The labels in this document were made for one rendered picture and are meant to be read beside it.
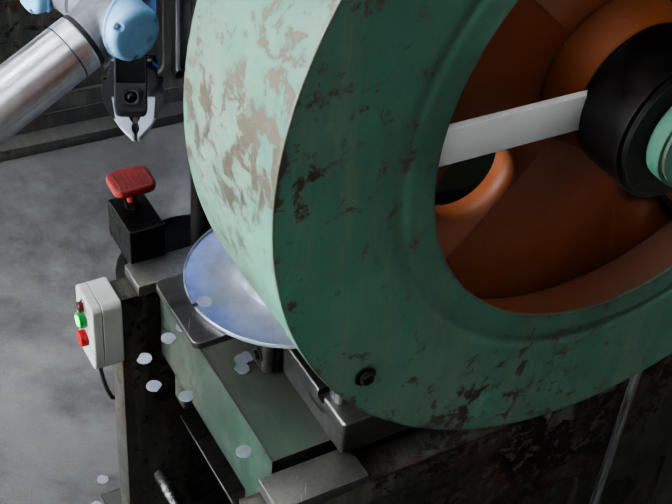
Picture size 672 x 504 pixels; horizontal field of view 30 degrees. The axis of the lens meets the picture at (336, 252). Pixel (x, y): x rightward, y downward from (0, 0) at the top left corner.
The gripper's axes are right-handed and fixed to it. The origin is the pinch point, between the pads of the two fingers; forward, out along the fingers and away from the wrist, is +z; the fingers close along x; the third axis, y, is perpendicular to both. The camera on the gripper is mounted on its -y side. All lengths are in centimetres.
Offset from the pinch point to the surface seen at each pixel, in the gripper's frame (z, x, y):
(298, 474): 21, -22, -47
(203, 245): 8.4, -9.7, -15.0
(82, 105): 85, 22, 122
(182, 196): 92, -4, 92
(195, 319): 7.8, -8.5, -30.4
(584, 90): -50, -45, -57
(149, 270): 22.7, -1.0, -5.3
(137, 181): 11.3, 0.5, 3.0
